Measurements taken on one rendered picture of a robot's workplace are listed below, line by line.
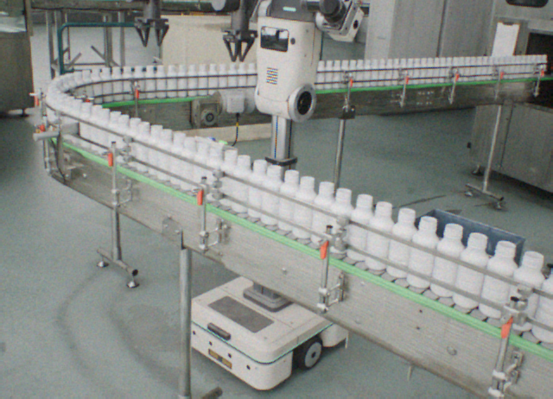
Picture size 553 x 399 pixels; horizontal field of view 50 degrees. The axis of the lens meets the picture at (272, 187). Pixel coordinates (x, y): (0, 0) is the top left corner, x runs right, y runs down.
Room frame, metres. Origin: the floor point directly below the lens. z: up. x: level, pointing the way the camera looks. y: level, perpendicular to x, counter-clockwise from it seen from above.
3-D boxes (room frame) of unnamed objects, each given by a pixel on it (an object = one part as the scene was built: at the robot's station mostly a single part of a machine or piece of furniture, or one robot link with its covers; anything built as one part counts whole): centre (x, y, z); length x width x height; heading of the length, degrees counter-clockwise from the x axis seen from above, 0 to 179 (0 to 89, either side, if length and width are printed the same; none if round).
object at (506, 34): (5.13, -1.85, 1.22); 0.23 x 0.04 x 0.32; 31
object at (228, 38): (1.87, 0.13, 1.45); 0.07 x 0.07 x 0.09; 49
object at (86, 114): (2.20, 0.71, 1.08); 0.06 x 0.06 x 0.17
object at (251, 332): (2.41, -0.02, 0.24); 0.68 x 0.53 x 0.41; 139
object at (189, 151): (1.81, 0.27, 1.08); 0.06 x 0.06 x 0.17
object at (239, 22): (1.88, 0.13, 1.52); 0.10 x 0.07 x 0.07; 139
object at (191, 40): (6.12, 0.57, 0.59); 1.10 x 0.62 x 1.18; 121
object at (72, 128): (2.18, 0.81, 0.96); 0.23 x 0.10 x 0.27; 139
